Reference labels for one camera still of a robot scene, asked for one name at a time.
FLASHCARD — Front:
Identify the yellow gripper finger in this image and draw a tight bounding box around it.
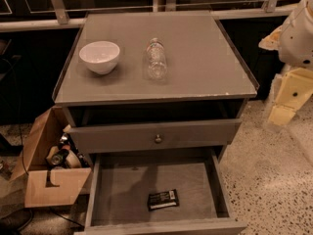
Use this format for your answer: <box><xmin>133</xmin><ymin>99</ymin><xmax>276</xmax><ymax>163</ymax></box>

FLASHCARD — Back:
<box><xmin>268</xmin><ymin>68</ymin><xmax>313</xmax><ymax>125</ymax></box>
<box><xmin>258</xmin><ymin>26</ymin><xmax>282</xmax><ymax>51</ymax></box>

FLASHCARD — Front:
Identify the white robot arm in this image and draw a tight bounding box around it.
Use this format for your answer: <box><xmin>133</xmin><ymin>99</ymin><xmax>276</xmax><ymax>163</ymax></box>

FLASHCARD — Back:
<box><xmin>258</xmin><ymin>0</ymin><xmax>313</xmax><ymax>125</ymax></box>

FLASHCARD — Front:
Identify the grey drawer cabinet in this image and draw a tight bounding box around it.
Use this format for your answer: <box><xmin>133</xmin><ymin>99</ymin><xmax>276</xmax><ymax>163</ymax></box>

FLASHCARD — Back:
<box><xmin>52</xmin><ymin>11</ymin><xmax>260</xmax><ymax>164</ymax></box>

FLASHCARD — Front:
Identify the round metal drawer knob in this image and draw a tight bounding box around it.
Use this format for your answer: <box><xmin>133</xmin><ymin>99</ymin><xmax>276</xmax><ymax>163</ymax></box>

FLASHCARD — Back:
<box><xmin>155</xmin><ymin>134</ymin><xmax>162</xmax><ymax>144</ymax></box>

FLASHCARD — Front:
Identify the grey open middle drawer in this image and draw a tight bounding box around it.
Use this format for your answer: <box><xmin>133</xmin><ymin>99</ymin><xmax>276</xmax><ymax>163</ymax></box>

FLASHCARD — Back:
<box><xmin>74</xmin><ymin>148</ymin><xmax>246</xmax><ymax>235</ymax></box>

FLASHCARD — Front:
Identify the grey top drawer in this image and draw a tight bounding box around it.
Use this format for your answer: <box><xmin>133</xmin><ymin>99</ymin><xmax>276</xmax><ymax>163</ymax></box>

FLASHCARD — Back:
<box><xmin>68</xmin><ymin>118</ymin><xmax>242</xmax><ymax>154</ymax></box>

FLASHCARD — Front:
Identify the clear plastic water bottle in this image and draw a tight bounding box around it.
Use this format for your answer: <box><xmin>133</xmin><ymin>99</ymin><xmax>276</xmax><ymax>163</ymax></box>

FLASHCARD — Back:
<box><xmin>146</xmin><ymin>38</ymin><xmax>167</xmax><ymax>81</ymax></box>

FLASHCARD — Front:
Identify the white ceramic bowl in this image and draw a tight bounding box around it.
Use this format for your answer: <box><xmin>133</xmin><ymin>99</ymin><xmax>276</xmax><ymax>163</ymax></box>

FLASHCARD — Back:
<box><xmin>79</xmin><ymin>41</ymin><xmax>120</xmax><ymax>74</ymax></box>

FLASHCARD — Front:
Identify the white cup in box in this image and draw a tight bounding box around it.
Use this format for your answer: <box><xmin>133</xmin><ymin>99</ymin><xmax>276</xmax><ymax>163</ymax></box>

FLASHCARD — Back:
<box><xmin>66</xmin><ymin>150</ymin><xmax>81</xmax><ymax>168</ymax></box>

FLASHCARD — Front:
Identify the dark can in box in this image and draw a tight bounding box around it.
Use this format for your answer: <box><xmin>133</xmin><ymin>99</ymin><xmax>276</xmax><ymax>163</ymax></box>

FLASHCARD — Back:
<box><xmin>51</xmin><ymin>149</ymin><xmax>69</xmax><ymax>165</ymax></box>

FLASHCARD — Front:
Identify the cardboard box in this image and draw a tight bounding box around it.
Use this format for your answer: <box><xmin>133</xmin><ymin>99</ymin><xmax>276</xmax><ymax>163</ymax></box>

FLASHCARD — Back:
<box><xmin>10</xmin><ymin>107</ymin><xmax>92</xmax><ymax>208</ymax></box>

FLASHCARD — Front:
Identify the metal railing frame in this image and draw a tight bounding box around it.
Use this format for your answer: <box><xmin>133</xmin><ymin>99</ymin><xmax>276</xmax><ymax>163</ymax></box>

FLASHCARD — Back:
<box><xmin>0</xmin><ymin>0</ymin><xmax>300</xmax><ymax>32</ymax></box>

